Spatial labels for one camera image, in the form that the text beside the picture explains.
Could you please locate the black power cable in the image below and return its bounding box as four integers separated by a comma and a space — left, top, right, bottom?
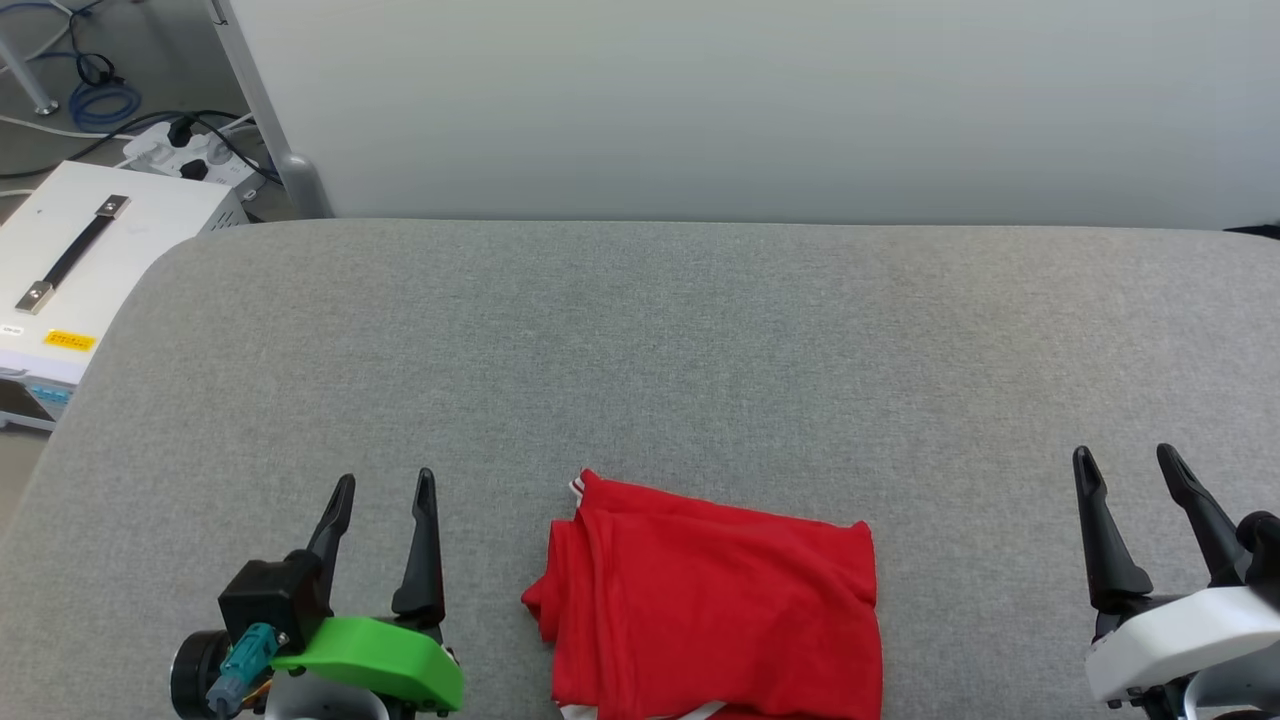
60, 108, 284, 189

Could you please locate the grey fabric sofa cushion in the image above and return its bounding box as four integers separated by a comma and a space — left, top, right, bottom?
0, 218, 1280, 720

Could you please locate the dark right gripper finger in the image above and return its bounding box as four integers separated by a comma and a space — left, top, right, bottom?
1071, 446, 1155, 615
1155, 443, 1253, 589

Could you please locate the grey table leg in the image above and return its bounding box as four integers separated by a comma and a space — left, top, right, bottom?
0, 28, 59, 117

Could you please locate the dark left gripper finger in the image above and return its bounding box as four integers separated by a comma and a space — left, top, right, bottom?
304, 474, 358, 619
390, 467, 448, 631

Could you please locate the black strap handle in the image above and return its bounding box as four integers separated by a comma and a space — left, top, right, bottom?
14, 194, 132, 317

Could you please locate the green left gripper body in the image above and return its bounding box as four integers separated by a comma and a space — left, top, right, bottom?
269, 616, 466, 714

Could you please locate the teal plug left camera cable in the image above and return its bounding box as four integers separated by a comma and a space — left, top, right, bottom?
204, 621, 293, 717

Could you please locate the white equipment box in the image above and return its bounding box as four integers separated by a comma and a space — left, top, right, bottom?
0, 160, 251, 434

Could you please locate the red and white t-shirt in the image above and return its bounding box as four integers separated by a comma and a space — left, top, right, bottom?
520, 467, 885, 720

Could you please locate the grey metal partition post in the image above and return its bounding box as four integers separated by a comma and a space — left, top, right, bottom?
204, 0, 334, 221

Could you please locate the blue coiled cable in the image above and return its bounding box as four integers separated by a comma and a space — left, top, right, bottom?
67, 80, 144, 134

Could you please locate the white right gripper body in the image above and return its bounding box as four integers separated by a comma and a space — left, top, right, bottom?
1084, 586, 1280, 707

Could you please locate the white power strip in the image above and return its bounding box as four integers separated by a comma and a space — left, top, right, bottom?
121, 120, 265, 203

